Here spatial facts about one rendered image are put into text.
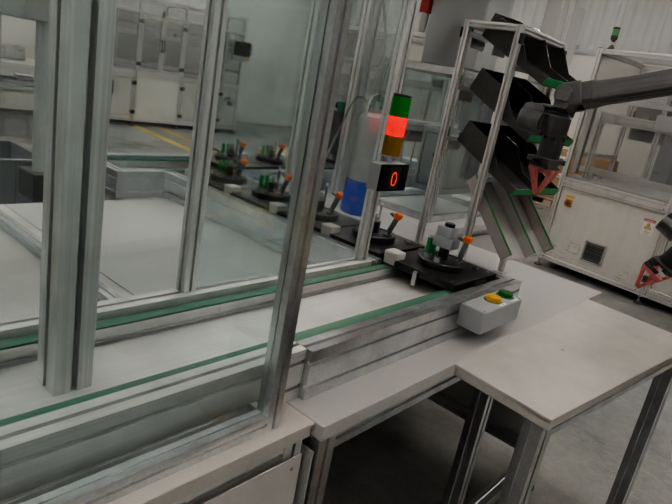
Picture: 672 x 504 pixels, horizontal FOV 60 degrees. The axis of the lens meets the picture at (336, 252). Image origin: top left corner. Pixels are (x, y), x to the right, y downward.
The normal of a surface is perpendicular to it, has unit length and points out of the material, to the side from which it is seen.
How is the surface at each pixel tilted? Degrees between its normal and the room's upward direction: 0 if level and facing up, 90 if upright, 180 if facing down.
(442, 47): 90
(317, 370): 90
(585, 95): 79
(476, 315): 90
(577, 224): 90
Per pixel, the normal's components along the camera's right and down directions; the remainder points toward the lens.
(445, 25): -0.65, 0.11
